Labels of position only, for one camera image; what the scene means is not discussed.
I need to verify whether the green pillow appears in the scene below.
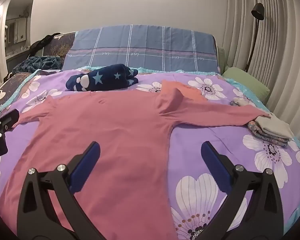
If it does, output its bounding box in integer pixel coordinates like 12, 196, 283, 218
222, 67, 270, 103

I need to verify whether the cream pleated curtain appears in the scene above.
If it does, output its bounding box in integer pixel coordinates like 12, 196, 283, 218
222, 0, 300, 153

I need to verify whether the purple floral bed sheet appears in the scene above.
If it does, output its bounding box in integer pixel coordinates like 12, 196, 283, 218
0, 66, 300, 240

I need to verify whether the dark floral quilt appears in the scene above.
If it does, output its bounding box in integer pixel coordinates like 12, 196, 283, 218
0, 32, 77, 112

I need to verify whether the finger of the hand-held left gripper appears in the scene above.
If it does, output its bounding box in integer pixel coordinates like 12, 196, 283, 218
0, 109, 19, 137

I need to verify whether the grey folded cloth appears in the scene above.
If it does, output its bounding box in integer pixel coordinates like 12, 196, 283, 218
255, 114, 294, 139

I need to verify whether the pink long-sleeve shirt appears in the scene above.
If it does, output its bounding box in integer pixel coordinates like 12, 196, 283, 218
0, 87, 272, 240

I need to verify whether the teal fuzzy blanket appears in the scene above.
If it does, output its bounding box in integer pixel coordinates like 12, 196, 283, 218
12, 55, 63, 73

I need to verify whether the navy star-print fleece garment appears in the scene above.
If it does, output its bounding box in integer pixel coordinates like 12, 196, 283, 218
66, 64, 139, 92

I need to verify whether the small white grey cloth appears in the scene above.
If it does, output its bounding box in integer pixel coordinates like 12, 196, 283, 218
231, 97, 257, 108

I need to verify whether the orange folded cloth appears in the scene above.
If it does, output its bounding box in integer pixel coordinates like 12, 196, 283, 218
161, 80, 208, 105

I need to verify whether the blue plaid pillow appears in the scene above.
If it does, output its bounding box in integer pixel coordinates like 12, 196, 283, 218
62, 24, 220, 73

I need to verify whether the black garment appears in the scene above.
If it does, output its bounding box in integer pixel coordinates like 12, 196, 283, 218
29, 32, 62, 55

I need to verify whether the black floor lamp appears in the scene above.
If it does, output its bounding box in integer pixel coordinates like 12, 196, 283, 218
244, 3, 265, 73

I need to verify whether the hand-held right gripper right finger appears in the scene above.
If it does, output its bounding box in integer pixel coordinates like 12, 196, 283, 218
201, 141, 284, 240

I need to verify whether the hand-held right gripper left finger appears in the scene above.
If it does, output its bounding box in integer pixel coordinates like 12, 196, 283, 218
17, 141, 108, 240

